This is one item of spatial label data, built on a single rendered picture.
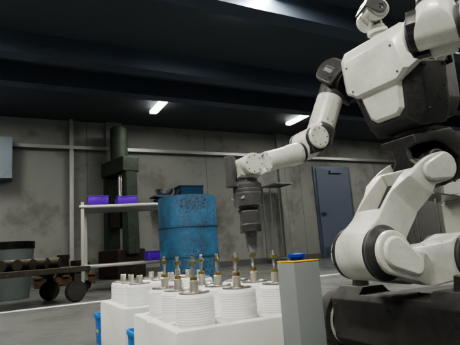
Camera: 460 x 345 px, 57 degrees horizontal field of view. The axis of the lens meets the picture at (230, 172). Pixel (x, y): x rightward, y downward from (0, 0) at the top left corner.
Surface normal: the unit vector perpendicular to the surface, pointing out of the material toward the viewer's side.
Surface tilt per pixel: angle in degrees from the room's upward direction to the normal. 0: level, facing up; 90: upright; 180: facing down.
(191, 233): 90
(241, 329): 90
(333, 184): 90
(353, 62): 101
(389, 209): 90
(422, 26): 116
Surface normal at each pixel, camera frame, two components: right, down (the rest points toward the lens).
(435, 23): -0.55, 0.35
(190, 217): 0.18, -0.18
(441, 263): 0.45, -0.19
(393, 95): -0.81, 0.15
